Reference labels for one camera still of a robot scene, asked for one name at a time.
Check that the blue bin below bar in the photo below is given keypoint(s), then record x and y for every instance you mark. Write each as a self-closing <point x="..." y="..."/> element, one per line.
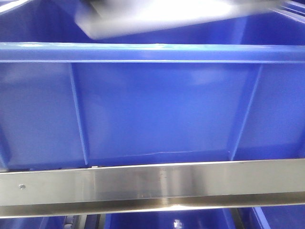
<point x="280" y="217"/>

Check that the small silver metal tray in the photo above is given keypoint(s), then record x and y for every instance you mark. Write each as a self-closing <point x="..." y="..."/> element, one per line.
<point x="101" y="19"/>

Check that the steel front rack bar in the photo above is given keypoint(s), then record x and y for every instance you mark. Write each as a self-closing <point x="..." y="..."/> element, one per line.
<point x="156" y="187"/>

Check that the blue plastic box right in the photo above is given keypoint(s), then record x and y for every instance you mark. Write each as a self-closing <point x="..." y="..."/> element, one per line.
<point x="225" y="90"/>

